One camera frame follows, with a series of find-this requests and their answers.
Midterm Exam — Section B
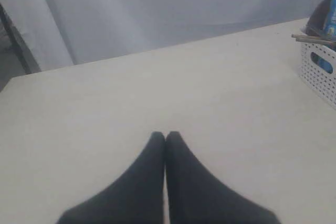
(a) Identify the wooden chopstick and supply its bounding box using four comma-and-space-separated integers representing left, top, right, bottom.
291, 34, 335, 42
296, 37, 335, 47

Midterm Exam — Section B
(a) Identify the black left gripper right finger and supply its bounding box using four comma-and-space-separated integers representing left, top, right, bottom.
165, 132, 276, 223

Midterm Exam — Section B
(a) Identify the blue chips bag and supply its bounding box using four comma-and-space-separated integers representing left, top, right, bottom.
316, 4, 335, 73

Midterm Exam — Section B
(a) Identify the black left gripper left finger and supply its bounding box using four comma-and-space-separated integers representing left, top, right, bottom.
58, 132, 165, 223

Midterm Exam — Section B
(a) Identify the white perforated plastic basket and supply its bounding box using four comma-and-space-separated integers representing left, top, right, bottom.
300, 42, 335, 108

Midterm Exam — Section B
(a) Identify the brown wooden plate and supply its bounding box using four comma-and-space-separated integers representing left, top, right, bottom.
305, 0, 331, 36

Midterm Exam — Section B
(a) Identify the dark metal frame post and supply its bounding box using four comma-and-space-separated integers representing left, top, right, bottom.
1, 5, 41, 74

